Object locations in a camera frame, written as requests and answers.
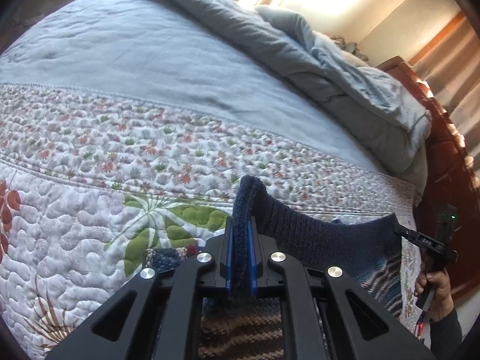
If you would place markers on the blue striped knit sweater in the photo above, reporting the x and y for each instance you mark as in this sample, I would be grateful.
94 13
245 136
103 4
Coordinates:
325 290

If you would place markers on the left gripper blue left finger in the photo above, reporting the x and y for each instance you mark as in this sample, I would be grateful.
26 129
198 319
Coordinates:
228 255

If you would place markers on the beige window curtain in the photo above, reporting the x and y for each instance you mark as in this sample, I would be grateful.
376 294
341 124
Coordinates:
450 65

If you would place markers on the dark right sleeve forearm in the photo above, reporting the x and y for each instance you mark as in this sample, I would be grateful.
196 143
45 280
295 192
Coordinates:
445 336

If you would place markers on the grey rumpled duvet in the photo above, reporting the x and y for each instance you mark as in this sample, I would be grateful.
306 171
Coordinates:
261 65

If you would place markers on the wooden bed headboard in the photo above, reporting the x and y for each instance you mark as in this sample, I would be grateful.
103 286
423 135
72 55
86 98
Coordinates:
451 181

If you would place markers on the floral quilted bedspread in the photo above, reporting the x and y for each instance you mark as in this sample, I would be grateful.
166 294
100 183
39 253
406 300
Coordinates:
91 183

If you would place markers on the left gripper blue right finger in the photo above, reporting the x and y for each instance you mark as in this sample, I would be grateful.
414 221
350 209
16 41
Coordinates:
252 264

